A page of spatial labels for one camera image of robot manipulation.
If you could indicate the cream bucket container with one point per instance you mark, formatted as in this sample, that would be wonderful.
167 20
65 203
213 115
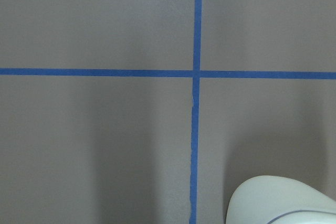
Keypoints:
274 199

